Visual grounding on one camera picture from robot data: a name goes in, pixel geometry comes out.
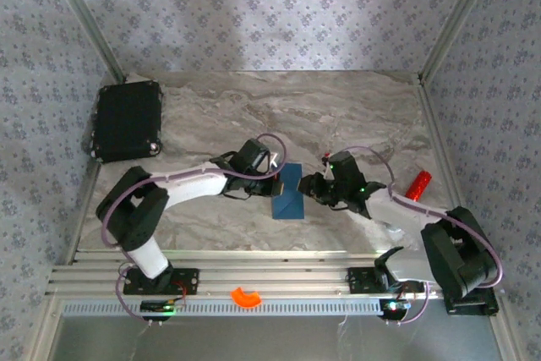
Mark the blue cloth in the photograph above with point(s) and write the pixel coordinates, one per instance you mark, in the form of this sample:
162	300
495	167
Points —
289	209

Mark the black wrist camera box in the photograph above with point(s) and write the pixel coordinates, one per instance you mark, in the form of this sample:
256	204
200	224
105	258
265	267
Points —
348	171
253	154

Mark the black clamp bracket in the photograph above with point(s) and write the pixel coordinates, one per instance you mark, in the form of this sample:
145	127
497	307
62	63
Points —
473	308

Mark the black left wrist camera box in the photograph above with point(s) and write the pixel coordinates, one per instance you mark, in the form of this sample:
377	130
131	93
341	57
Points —
253	154

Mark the aluminium base frame beam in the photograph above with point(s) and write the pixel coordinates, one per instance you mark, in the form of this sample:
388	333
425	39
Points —
274	276

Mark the aluminium table side rail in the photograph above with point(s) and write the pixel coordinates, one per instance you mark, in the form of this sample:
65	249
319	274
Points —
82	209
441	145

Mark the aluminium frame leg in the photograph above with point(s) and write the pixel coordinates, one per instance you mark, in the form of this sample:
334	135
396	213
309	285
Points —
505	335
44	331

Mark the small lit circuit board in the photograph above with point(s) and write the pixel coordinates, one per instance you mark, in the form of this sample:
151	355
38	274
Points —
156	306
393	307

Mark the black rectangular case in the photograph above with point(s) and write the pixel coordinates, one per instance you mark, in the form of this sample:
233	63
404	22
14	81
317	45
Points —
127	120

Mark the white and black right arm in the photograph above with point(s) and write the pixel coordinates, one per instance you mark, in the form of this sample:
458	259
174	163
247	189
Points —
456	259

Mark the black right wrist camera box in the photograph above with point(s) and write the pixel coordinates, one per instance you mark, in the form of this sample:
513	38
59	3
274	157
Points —
348	171

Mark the aluminium corner post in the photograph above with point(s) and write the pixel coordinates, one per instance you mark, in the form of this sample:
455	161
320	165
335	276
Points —
457	18
89	18

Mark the orange curved plastic piece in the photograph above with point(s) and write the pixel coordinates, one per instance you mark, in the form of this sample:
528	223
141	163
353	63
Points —
243	301

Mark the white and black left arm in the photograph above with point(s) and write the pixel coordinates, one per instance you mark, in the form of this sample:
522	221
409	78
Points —
139	221

